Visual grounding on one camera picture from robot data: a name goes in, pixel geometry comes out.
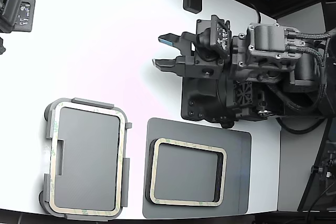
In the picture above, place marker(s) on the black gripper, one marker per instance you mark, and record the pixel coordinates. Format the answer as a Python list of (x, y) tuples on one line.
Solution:
[(210, 68)]

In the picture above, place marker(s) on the beige adhesive-backed frame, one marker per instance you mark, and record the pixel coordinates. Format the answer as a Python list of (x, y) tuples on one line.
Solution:
[(155, 171), (53, 161)]

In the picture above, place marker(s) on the black six-joint robot arm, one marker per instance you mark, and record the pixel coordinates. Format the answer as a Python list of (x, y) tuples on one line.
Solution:
[(267, 35)]

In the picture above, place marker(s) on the gray plastic box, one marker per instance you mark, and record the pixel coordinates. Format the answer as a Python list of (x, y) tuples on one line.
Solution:
[(86, 155)]

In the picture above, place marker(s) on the dark gray flat mat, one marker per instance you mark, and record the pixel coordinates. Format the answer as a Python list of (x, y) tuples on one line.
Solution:
[(236, 169)]

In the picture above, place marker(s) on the small black clamp piece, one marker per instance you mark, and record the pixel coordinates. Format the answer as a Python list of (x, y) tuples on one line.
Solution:
[(2, 47)]

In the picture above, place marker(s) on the black clamp hardware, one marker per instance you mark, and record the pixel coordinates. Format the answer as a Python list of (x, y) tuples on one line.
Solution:
[(328, 171)]

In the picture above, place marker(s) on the black stand leg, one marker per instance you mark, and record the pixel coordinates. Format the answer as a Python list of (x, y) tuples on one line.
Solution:
[(307, 195)]

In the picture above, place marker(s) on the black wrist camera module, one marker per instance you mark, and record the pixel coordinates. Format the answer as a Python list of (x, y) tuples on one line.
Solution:
[(221, 33)]

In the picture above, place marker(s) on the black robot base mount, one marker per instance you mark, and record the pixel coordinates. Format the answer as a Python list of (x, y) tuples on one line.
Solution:
[(199, 95)]

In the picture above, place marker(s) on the black camera with circuit board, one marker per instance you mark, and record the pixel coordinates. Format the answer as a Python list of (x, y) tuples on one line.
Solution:
[(10, 11)]

